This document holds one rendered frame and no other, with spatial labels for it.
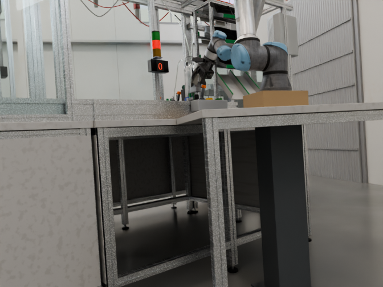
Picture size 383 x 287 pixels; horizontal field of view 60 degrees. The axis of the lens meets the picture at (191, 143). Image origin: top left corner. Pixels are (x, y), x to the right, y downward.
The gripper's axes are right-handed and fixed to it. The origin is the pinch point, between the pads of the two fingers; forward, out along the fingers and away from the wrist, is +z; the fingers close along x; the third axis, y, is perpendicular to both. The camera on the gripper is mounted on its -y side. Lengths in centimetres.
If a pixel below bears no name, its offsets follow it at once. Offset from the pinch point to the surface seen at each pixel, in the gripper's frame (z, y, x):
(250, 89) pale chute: -1.1, 3.3, 46.3
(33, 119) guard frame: 1, 31, -98
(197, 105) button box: -5.4, 28.9, -19.0
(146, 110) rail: 0, 26, -46
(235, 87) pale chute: -1.1, 3.1, 31.5
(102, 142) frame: 6, 41, -72
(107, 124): 0, 36, -70
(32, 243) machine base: 33, 64, -102
